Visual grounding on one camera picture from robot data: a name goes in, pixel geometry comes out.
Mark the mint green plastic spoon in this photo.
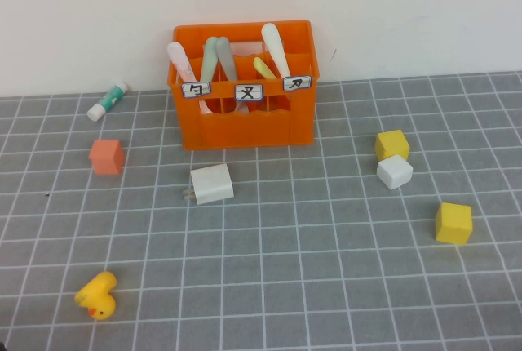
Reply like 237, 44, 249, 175
200, 36, 220, 82

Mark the cream white plastic knife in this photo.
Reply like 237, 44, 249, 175
260, 22, 292, 78

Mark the grey plastic fork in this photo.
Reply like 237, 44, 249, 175
215, 36, 250, 114

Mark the grey grid pattern table mat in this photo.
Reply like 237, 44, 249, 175
0, 69, 522, 351

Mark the salmon pink cube block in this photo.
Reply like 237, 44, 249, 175
88, 139, 126, 176

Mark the small yellow cube block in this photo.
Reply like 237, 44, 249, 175
374, 129, 411, 162

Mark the white label with spoon character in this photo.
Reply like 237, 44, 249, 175
181, 81, 213, 100

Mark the yellow rubber duck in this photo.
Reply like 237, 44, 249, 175
73, 271, 117, 322

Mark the yellow plastic knife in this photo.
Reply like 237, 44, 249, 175
252, 56, 277, 80

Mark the white and green glue stick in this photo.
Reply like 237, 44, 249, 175
86, 82, 130, 122

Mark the white label with fork character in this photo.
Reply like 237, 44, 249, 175
233, 83, 265, 101

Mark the white cube block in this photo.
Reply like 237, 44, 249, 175
376, 153, 414, 190

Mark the large yellow cube block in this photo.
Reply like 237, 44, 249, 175
434, 202, 474, 245

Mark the white power adapter plug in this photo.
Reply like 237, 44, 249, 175
181, 163, 235, 206

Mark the orange plastic cutlery holder crate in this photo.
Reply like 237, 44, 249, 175
167, 19, 320, 151

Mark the white label with knife character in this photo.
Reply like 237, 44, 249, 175
282, 75, 313, 92

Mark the pink plastic spoon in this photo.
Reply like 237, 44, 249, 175
166, 41, 213, 115

